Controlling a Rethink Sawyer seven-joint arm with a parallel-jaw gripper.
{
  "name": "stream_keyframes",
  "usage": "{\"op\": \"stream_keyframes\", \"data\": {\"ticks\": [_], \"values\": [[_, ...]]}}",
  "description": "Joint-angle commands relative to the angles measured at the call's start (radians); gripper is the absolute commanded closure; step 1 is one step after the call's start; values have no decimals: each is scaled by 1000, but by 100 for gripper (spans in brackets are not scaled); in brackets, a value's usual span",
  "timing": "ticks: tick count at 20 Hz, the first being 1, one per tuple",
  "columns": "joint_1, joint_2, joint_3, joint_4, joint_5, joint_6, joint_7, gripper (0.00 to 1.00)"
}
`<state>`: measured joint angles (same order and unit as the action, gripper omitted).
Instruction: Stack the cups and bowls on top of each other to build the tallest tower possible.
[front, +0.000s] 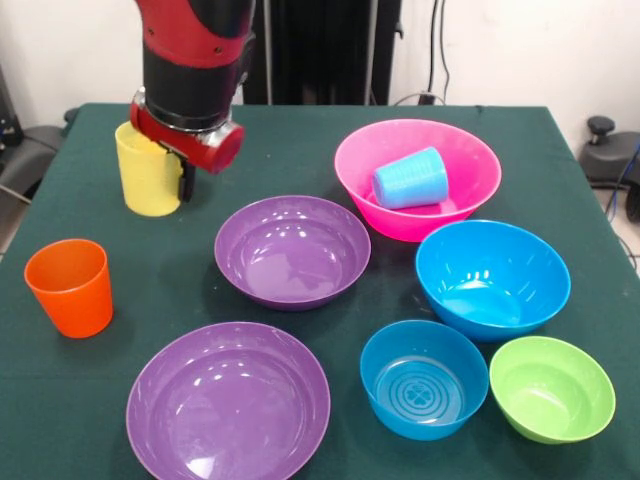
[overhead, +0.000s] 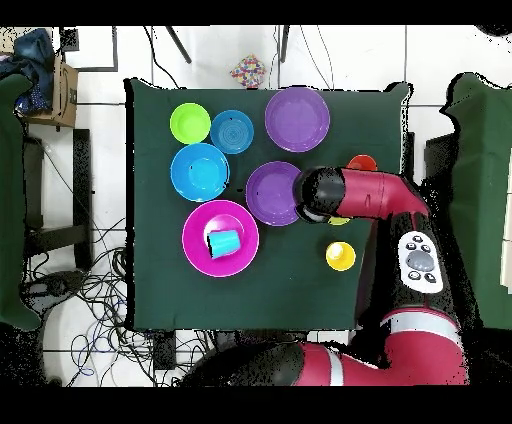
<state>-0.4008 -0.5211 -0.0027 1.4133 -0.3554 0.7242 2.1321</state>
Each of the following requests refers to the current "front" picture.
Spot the black pedestal leg with caster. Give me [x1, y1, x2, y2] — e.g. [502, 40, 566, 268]
[0, 107, 79, 204]
[578, 115, 640, 224]

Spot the small blue patterned bowl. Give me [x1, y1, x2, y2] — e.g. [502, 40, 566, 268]
[359, 319, 490, 442]

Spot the dark green table cloth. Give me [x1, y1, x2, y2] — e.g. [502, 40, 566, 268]
[0, 102, 640, 480]

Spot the orange cup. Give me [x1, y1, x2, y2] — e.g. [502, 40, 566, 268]
[23, 238, 115, 340]

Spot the purple bowl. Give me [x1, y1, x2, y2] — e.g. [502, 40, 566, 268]
[125, 321, 332, 480]
[213, 194, 373, 312]

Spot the blue cable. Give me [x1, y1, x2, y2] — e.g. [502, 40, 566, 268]
[604, 142, 640, 219]

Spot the black wall cable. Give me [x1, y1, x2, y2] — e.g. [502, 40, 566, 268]
[438, 0, 452, 104]
[427, 0, 441, 97]

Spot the blue cup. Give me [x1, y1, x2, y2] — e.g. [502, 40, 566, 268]
[371, 146, 450, 211]

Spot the pink bowl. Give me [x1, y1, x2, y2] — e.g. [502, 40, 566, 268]
[333, 118, 503, 244]

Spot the green bowl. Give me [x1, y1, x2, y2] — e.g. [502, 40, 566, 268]
[488, 335, 617, 445]

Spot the large blue bowl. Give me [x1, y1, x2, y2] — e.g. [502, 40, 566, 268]
[414, 219, 572, 344]

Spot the pale yellow translucent cup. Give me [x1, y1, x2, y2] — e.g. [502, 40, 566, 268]
[114, 122, 184, 218]

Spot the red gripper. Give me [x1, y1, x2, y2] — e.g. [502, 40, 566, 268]
[129, 102, 246, 204]

